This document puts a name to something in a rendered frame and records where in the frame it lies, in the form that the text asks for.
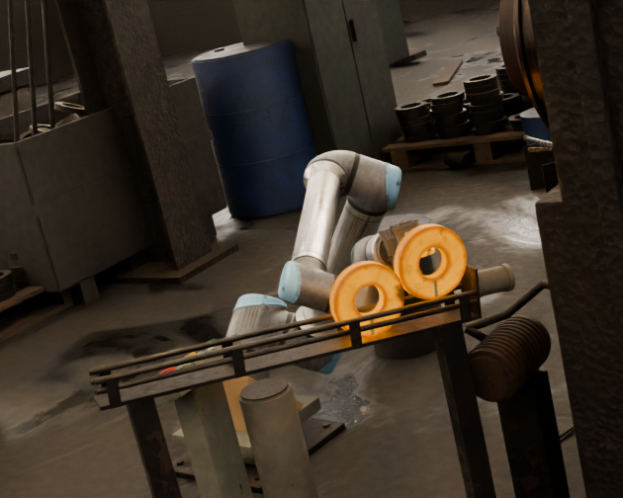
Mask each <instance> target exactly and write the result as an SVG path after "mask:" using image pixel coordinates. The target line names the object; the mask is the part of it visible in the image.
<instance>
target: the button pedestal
mask: <svg viewBox="0 0 623 498"><path fill-rule="evenodd" d="M221 348H222V345H219V346H215V347H211V348H207V349H204V350H200V351H199V352H197V354H201V353H203V352H205V351H207V352H209V351H213V350H217V349H221ZM220 359H223V355H222V356H217V357H213V358H209V359H205V360H200V361H197V362H193V363H189V364H184V365H180V366H176V367H175V369H176V370H178V369H179V368H181V367H183V366H185V365H186V366H185V367H184V368H188V367H191V366H195V365H199V364H203V363H208V362H212V361H216V360H220ZM172 400H174V403H175V407H176V411H177V414H178V418H179V421H180V425H181V429H182V432H183V436H184V439H185V443H186V446H187V450H188V454H189V457H190V461H191V464H192V467H193V470H194V474H195V478H196V481H197V485H198V488H199V492H200V496H201V498H253V495H252V491H251V488H250V484H249V480H248V476H247V472H246V469H245V465H244V461H243V457H242V454H241V450H240V446H239V442H238V439H237V435H236V432H235V428H234V424H233V421H232V417H231V413H230V409H229V406H228V402H227V398H226V394H225V391H224V387H223V382H222V381H221V382H217V383H213V384H209V385H205V386H201V387H197V388H192V389H188V390H184V391H180V392H176V393H172V394H168V395H164V396H160V397H155V398H154V401H155V404H156V407H158V406H160V405H162V404H165V403H167V402H170V401H172Z"/></svg>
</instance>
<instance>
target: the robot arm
mask: <svg viewBox="0 0 623 498"><path fill-rule="evenodd" d="M304 185H305V187H306V189H307V192H306V196H305V201H304V206H303V210H302V215H301V220H300V224H299V229H298V234H297V238H296V243H295V248H294V252H293V257H292V261H288V262H287V263H286V264H285V267H284V269H283V272H282V276H281V279H280V284H279V289H278V294H279V297H280V298H281V299H283V300H286V301H288V302H289V303H295V304H298V305H302V306H301V307H300V308H299V309H298V310H297V312H296V313H293V312H289V311H286V309H287V304H286V303H285V302H284V301H282V300H280V299H278V298H275V297H272V296H268V295H263V294H254V293H250V294H244V295H242V296H241V297H240V298H239V299H238V301H237V303H236V306H235V308H234V310H233V314H232V317H231V320H230V323H229V326H228V329H227V332H226V336H229V335H231V334H233V333H237V334H238V335H239V334H243V333H248V332H252V331H256V330H261V329H265V328H269V327H274V326H278V325H282V324H287V323H291V322H295V321H300V320H304V319H308V318H313V317H317V316H321V315H325V314H329V313H331V311H330V306H329V297H330V292H331V288H332V286H333V284H334V282H335V280H336V278H337V277H338V276H339V275H340V273H341V272H342V271H344V270H345V269H346V268H347V267H349V266H351V265H353V264H355V263H358V262H362V261H374V262H378V263H380V264H383V265H385V266H387V267H388V268H390V269H392V270H394V257H395V253H396V250H397V247H398V245H399V243H400V242H401V240H402V239H403V237H404V236H405V235H406V234H407V233H408V232H410V231H411V230H412V229H414V228H416V227H417V226H419V224H418V220H417V219H416V220H410V221H406V222H403V221H401V222H400V224H396V225H395V226H392V225H391V226H390V227H389V228H386V229H383V230H380V231H378V229H379V226H380V224H381V222H382V219H383V217H384V214H386V212H387V210H388V209H394V208H395V206H396V203H397V200H398V196H399V191H400V186H401V169H400V168H399V167H397V166H394V165H391V164H390V163H388V162H387V163H386V162H383V161H380V160H376V159H373V158H370V157H367V156H364V155H361V154H357V153H355V152H352V151H347V150H334V151H329V152H325V153H322V154H320V155H318V156H317V157H316V158H314V159H313V160H312V161H311V162H310V163H309V164H308V166H307V168H306V170H305V174H304ZM341 194H343V195H347V201H346V204H345V206H344V209H343V212H342V214H341V217H340V218H339V221H338V223H337V226H336V229H335V231H334V234H333V236H332V232H333V226H334V221H335V215H336V209H337V203H338V197H339V196H340V195H341ZM377 231H378V232H379V233H378V234H377ZM331 238H332V239H331ZM378 301H379V292H378V290H377V288H376V287H375V286H366V287H363V288H362V289H360V290H359V292H358V293H357V295H356V298H355V306H356V307H359V306H364V305H368V304H372V303H377V302H378ZM332 322H336V321H335V320H334V319H329V320H325V321H321V322H318V323H313V324H309V325H305V326H300V327H296V328H292V329H288V330H283V331H279V332H275V333H270V334H266V335H262V336H257V337H253V338H249V339H245V340H241V341H242V343H247V342H252V341H256V340H260V339H264V338H269V337H273V336H277V335H281V334H286V333H290V332H294V331H299V330H303V329H307V328H311V327H315V326H319V325H323V324H327V323H332ZM333 332H337V328H335V329H331V330H327V331H322V332H318V333H314V334H310V335H306V336H302V337H298V338H294V339H289V340H285V341H281V342H277V343H272V344H268V345H264V346H260V347H255V348H251V349H247V350H246V352H245V353H243V354H246V353H250V352H254V351H258V350H263V349H267V348H271V347H275V346H279V345H284V344H288V343H292V342H296V341H301V340H305V339H308V338H312V337H316V336H321V335H325V334H329V333H333ZM226 336H225V337H226ZM341 355H342V353H338V354H334V355H330V356H326V357H322V358H318V359H314V360H310V361H306V362H301V363H297V364H293V366H296V367H299V368H303V369H306V370H309V371H312V372H314V373H321V374H330V373H332V372H333V370H334V369H335V367H336V366H337V364H338V362H339V360H340V357H341Z"/></svg>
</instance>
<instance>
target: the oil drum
mask: <svg viewBox="0 0 623 498"><path fill-rule="evenodd" d="M193 59H194V60H192V65H193V69H194V73H195V77H196V81H197V85H198V89H199V93H200V97H201V100H202V104H203V108H204V114H205V117H206V120H207V124H208V128H209V130H211V131H212V134H213V138H214V140H212V144H213V148H214V152H215V155H216V159H217V164H218V167H219V171H220V175H221V179H222V186H223V190H224V194H225V198H226V202H227V206H228V209H229V213H230V214H231V215H233V216H235V217H239V218H259V217H267V216H273V215H278V214H282V213H286V212H290V211H294V210H297V209H300V208H303V206H304V201H305V196H306V192H307V189H306V187H305V185H304V174H305V170H306V168H307V166H308V164H309V163H310V162H311V161H312V160H313V159H314V158H316V157H317V153H316V149H315V146H316V144H315V143H314V140H313V135H312V128H311V123H310V119H309V114H308V110H307V106H306V101H305V97H304V94H305V93H304V92H303V88H302V84H301V79H300V75H299V70H298V66H297V62H296V58H295V54H294V49H293V45H292V41H290V40H281V41H269V42H264V43H258V44H251V45H245V46H243V42H241V43H237V44H233V45H229V46H226V47H220V48H216V49H214V50H212V51H209V52H206V53H203V54H201V55H198V56H196V57H194V58H193Z"/></svg>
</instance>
